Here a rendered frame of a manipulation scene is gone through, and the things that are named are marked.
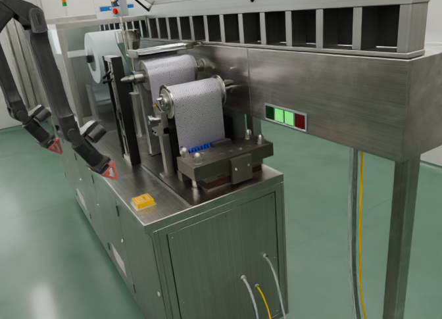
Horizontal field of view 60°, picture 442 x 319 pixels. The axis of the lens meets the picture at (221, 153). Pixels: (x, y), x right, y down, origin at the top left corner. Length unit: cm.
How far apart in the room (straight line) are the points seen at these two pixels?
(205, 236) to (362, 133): 74
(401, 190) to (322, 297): 112
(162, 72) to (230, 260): 91
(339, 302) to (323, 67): 146
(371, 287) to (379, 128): 145
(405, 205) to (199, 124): 88
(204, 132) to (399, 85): 88
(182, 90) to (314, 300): 142
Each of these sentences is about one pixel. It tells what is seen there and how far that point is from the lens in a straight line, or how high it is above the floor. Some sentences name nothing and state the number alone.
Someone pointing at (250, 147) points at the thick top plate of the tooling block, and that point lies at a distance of 166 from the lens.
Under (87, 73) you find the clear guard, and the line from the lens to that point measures 257.
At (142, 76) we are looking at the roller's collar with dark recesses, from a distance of 186.
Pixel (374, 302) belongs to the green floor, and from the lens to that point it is 244.
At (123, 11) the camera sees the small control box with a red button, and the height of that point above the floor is 163.
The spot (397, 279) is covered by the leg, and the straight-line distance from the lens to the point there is 167.
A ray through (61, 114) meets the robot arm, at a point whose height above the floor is 133.
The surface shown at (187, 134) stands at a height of 110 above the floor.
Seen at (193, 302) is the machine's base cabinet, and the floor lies 46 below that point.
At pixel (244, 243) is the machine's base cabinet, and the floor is 63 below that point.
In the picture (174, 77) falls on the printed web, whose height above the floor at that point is 131.
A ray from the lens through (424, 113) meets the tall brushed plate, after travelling 126.
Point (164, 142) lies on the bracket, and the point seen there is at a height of 107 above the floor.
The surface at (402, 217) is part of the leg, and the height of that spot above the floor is 86.
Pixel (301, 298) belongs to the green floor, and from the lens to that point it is 240.
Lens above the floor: 162
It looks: 21 degrees down
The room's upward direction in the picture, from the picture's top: 6 degrees counter-clockwise
